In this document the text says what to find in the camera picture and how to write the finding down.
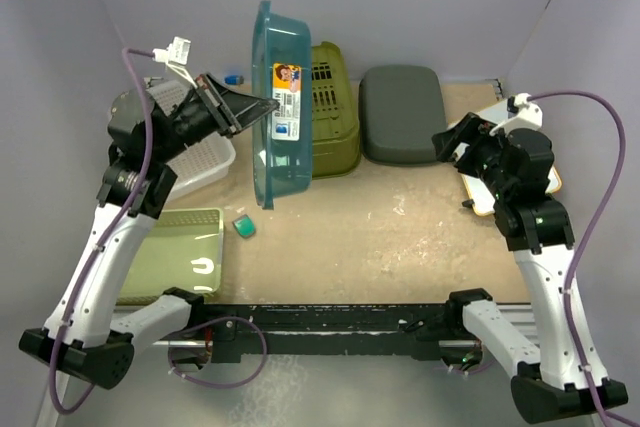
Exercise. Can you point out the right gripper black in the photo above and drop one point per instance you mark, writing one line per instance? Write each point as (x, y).
(447, 141)

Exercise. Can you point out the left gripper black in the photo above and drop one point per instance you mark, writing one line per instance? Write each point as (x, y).
(244, 108)

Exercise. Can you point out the grey plastic tray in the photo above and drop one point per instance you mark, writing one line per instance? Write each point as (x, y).
(400, 108)

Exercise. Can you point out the blue transparent basket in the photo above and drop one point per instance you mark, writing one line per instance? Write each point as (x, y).
(282, 141)

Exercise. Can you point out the white perforated plastic basket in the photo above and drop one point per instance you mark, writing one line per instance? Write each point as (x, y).
(201, 164)

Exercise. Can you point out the large olive green basket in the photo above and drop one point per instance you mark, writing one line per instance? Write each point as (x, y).
(335, 121)

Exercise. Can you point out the light green plastic tray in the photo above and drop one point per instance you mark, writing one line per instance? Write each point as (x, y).
(184, 249)

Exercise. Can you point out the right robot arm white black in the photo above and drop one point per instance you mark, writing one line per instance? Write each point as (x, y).
(560, 375)

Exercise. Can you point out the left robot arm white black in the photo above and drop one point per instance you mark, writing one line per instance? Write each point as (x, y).
(80, 338)

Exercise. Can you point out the small teal green block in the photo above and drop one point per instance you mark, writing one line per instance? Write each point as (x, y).
(244, 226)

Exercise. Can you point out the whiteboard with yellow frame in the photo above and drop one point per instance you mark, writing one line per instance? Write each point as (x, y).
(481, 197)

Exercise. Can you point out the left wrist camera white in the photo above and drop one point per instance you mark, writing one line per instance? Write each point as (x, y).
(175, 58)

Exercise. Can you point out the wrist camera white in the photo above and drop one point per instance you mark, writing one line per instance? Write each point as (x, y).
(175, 58)
(522, 113)

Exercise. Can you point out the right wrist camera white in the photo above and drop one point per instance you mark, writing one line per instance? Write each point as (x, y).
(522, 113)

